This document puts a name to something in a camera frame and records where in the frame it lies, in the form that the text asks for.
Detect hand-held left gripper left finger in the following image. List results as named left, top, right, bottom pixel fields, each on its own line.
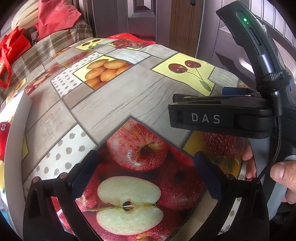
left=23, top=150, right=101, bottom=241

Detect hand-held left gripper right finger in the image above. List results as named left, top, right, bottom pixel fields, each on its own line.
left=194, top=151, right=270, bottom=241

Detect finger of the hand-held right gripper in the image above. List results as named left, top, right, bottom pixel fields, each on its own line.
left=173, top=92, right=270, bottom=110
left=221, top=87, right=252, bottom=95

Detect white cardboard box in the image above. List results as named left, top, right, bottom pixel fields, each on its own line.
left=0, top=91, right=31, bottom=223

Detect red plush toy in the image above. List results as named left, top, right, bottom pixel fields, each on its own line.
left=0, top=122, right=11, bottom=160

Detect person's right hand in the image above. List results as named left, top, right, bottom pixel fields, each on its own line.
left=242, top=142, right=296, bottom=205

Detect fruit print tablecloth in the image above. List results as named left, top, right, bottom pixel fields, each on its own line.
left=0, top=35, right=257, bottom=241

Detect plaid covered bench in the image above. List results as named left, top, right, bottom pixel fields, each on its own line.
left=0, top=20, right=93, bottom=102

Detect red tote bag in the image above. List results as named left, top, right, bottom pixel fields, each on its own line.
left=0, top=28, right=31, bottom=88

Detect red cloth bag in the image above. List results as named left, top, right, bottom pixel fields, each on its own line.
left=37, top=0, right=82, bottom=41

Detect white foam sheets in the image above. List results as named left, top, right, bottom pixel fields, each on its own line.
left=11, top=0, right=42, bottom=30

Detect black braided cable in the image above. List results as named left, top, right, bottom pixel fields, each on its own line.
left=256, top=54, right=284, bottom=182

